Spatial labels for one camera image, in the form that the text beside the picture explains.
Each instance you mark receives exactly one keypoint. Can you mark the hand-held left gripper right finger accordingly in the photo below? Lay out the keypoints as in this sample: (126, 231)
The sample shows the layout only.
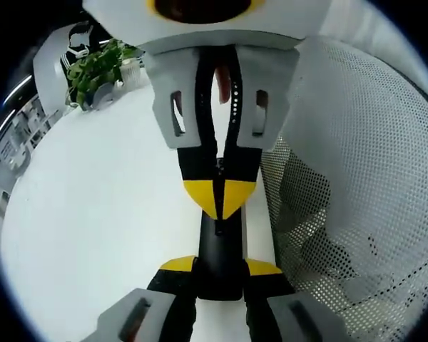
(281, 310)

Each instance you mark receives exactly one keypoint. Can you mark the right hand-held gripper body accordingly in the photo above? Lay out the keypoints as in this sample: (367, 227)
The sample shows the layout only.
(207, 21)

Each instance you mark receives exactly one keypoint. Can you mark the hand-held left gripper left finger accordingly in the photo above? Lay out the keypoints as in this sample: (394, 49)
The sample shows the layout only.
(164, 303)

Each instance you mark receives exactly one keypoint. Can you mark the black remote control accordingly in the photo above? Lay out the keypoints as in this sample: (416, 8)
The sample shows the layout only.
(221, 263)

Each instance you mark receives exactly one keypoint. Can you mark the person's right hand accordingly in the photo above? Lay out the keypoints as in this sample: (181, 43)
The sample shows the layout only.
(223, 83)

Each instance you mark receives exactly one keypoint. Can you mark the white plant pot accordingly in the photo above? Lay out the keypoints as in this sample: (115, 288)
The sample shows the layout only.
(132, 73)

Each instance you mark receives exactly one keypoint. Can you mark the grey curved object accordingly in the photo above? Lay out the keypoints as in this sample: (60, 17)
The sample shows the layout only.
(104, 95)

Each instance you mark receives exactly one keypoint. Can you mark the green potted plant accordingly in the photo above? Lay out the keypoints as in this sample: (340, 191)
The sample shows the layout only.
(96, 67)

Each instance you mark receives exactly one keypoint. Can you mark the white mesh basket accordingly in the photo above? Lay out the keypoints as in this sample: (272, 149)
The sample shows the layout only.
(371, 199)

